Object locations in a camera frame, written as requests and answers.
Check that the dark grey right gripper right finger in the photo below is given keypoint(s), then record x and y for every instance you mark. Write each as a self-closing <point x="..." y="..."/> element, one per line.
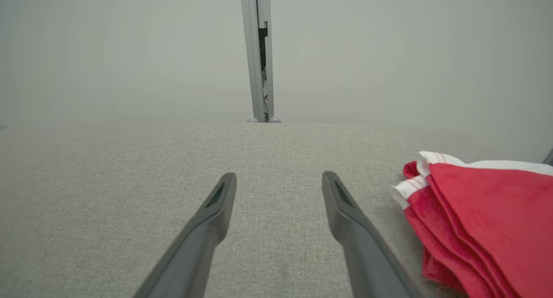
<point x="358" y="242"/>

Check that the red jersey with white sleeves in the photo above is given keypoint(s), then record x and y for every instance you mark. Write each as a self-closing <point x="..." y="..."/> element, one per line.
<point x="488" y="224"/>

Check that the grey partition post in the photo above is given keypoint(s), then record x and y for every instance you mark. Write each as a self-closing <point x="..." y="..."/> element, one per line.
<point x="259" y="52"/>

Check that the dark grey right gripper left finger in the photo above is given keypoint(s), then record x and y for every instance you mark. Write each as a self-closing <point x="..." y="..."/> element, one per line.
<point x="198" y="242"/>

